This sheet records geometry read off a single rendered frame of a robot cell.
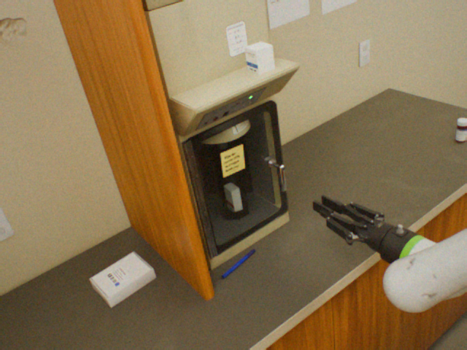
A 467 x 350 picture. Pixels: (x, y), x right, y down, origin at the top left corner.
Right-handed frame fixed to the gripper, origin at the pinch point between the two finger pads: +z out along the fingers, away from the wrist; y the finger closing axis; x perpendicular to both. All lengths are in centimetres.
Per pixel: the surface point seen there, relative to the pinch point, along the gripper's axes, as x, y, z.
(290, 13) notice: -32, -51, 66
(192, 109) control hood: -35.7, 27.4, 12.8
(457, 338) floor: 113, -73, -5
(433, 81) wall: 31, -152, 67
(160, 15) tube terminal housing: -55, 25, 23
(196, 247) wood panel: 1.6, 33.7, 14.0
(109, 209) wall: 13, 39, 66
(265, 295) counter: 20.8, 21.3, 3.7
